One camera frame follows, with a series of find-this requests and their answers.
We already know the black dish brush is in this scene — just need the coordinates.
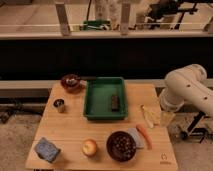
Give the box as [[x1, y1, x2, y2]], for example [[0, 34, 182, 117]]
[[66, 76, 98, 86]]

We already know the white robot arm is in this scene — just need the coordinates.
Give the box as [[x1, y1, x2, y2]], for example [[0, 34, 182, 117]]
[[159, 64, 213, 117]]

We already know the orange carrot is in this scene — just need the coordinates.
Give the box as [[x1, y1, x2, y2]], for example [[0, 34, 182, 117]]
[[136, 124, 152, 150]]

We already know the black wheeled stand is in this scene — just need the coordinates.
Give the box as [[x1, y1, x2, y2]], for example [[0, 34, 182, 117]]
[[179, 111, 213, 143]]

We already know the grey cloth piece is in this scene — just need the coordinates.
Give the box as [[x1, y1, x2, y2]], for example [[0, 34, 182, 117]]
[[127, 128, 144, 149]]

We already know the dark brown bowl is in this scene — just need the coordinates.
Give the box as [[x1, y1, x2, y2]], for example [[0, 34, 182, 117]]
[[106, 131, 136, 162]]

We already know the dark block in tray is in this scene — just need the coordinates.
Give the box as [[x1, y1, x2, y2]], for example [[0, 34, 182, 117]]
[[111, 95, 119, 111]]

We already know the green plastic tray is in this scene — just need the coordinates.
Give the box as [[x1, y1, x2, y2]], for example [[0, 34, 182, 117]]
[[83, 77, 128, 120]]

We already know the red yellow apple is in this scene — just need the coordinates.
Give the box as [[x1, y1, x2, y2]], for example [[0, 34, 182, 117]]
[[82, 139, 98, 157]]

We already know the red-brown bowl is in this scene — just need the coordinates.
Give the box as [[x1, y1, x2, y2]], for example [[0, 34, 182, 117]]
[[61, 74, 81, 93]]

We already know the small metal can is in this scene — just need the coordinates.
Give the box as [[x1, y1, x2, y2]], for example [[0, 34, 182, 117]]
[[53, 99, 65, 113]]

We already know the green box in background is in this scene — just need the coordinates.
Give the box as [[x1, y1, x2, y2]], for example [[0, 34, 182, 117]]
[[83, 20, 111, 30]]

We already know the blue sponge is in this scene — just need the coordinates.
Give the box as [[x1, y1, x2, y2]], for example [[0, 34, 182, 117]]
[[34, 137, 61, 163]]

